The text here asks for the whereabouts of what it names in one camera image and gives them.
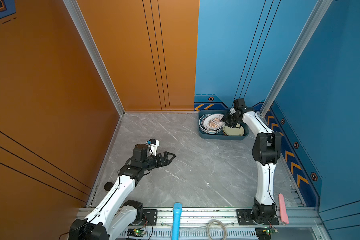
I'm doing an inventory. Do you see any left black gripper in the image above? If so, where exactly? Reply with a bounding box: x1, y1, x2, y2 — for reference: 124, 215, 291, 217
142, 151, 175, 172

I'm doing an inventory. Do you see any large orange sunburst plate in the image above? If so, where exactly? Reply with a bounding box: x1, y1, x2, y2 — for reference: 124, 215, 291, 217
203, 114, 224, 130

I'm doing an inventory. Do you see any cream yellow plate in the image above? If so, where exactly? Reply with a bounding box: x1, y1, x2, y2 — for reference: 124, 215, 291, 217
223, 124, 245, 137

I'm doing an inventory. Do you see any white plate dark green rim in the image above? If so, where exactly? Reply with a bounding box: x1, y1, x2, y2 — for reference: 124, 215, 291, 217
199, 114, 223, 135

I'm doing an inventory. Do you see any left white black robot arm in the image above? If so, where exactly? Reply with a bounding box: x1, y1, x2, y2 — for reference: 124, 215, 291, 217
67, 139, 176, 240

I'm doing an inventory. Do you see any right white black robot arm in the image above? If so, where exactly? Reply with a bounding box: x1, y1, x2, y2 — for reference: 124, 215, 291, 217
222, 99, 282, 225

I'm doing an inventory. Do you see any teal plastic bin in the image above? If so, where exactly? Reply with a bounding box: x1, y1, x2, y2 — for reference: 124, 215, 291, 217
198, 110, 250, 141

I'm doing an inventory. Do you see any small dark round cup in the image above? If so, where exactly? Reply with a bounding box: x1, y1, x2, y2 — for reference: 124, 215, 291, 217
104, 182, 114, 192

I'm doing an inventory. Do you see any left green circuit board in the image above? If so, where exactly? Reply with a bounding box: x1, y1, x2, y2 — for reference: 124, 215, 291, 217
126, 229, 147, 240

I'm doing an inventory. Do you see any green circuit board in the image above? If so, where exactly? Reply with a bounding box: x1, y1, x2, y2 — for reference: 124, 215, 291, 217
255, 228, 279, 240
126, 229, 147, 240

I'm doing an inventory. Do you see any right green circuit board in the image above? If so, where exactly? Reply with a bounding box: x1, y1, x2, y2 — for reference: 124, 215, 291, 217
255, 228, 279, 240

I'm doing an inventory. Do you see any light blue handle tool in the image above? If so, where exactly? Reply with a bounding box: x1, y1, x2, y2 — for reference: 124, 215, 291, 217
172, 203, 182, 240

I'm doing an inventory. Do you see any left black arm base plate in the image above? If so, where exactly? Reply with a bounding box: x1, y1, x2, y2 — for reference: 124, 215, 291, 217
129, 209, 158, 226

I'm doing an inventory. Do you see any aluminium frame rail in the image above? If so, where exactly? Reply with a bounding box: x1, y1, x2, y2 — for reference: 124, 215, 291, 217
117, 207, 330, 240

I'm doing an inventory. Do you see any coiled grey cable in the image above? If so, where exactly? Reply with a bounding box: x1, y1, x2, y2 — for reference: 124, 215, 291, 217
206, 219, 228, 240

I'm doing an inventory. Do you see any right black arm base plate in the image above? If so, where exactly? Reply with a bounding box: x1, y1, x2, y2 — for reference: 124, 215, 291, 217
236, 209, 280, 226

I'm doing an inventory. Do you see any pink handle tool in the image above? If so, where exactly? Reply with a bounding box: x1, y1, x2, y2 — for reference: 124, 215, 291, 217
278, 194, 290, 225

